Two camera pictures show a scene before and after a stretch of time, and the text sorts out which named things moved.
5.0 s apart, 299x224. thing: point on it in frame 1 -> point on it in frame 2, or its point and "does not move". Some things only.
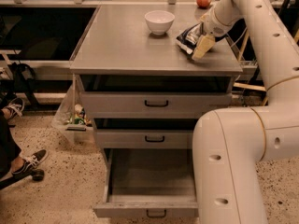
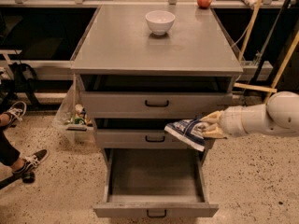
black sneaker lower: (29, 165) does not move
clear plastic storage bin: (72, 115) does not move
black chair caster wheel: (38, 175) -> (29, 177)
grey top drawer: (128, 95) does not move
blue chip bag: (189, 38) -> (189, 132)
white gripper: (213, 24) -> (232, 121)
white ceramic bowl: (159, 21) does not move
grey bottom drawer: (149, 183) does not move
